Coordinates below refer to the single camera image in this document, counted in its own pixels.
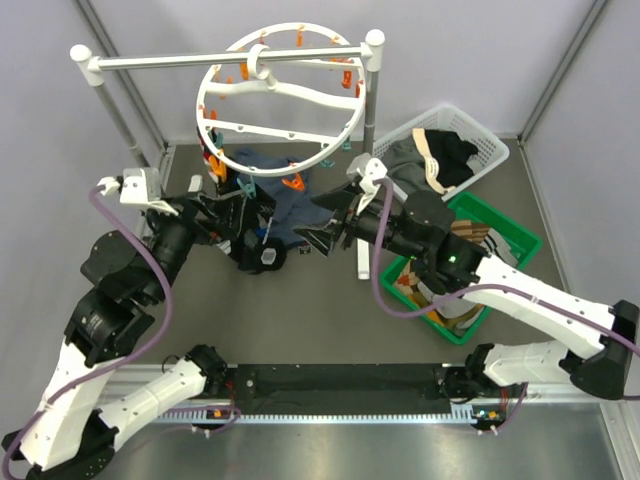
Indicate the santa sock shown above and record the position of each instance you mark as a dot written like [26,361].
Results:
[205,153]
[219,173]

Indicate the green plastic bin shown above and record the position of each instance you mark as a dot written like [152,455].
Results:
[523,242]

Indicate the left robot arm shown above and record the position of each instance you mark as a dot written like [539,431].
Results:
[72,434]

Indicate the black grip sock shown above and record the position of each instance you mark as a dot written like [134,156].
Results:
[255,256]
[263,224]

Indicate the white round clip hanger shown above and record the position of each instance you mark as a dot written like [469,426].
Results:
[284,112]

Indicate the orange clothespin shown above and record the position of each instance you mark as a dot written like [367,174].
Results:
[295,182]

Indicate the blue cloth on floor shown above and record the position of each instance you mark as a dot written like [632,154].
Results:
[293,208]

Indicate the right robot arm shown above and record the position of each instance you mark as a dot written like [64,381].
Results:
[591,344]

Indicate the pile of socks in bin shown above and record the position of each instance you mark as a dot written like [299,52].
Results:
[456,314]

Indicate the white plastic laundry basket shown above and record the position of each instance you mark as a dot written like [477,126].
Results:
[411,137]

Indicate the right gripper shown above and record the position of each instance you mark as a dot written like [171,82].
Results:
[338,200]

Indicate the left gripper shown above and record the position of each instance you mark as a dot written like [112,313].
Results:
[226,215]

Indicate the grey cloth in basket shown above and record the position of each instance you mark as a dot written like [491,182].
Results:
[407,170]

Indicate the white metal drying rack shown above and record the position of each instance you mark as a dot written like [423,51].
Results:
[245,68]

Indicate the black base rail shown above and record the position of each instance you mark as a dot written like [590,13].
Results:
[431,381]

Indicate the black cloth in basket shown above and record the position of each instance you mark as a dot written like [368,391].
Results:
[452,154]

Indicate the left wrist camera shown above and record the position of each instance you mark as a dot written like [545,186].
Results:
[138,187]

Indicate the teal clothespin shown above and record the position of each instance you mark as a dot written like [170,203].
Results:
[248,187]

